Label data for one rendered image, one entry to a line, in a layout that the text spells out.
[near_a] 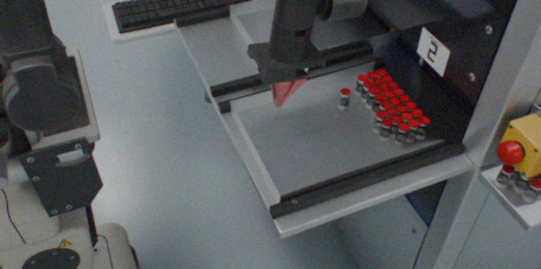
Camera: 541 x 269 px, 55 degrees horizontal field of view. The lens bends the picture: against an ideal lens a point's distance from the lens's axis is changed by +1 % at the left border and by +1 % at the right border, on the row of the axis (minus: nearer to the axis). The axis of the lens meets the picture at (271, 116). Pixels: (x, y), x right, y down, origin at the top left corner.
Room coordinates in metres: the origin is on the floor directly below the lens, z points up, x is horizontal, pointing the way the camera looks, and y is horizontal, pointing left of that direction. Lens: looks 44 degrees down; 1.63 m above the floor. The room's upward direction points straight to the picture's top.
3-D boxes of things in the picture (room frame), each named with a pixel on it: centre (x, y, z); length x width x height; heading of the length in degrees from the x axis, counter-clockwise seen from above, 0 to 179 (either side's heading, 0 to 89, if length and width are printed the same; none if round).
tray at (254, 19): (1.08, -0.10, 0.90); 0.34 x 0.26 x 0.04; 113
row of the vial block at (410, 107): (0.78, -0.27, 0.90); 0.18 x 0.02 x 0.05; 23
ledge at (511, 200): (0.58, -0.48, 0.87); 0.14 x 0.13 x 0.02; 113
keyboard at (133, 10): (1.30, 0.25, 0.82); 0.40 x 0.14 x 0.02; 111
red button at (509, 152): (0.56, -0.39, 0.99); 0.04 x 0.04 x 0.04; 23
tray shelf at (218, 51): (0.90, -0.10, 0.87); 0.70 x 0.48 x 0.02; 23
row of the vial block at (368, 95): (0.76, -0.22, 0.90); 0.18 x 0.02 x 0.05; 23
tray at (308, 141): (0.72, -0.12, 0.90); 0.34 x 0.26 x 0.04; 113
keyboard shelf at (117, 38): (1.35, 0.27, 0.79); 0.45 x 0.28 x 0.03; 111
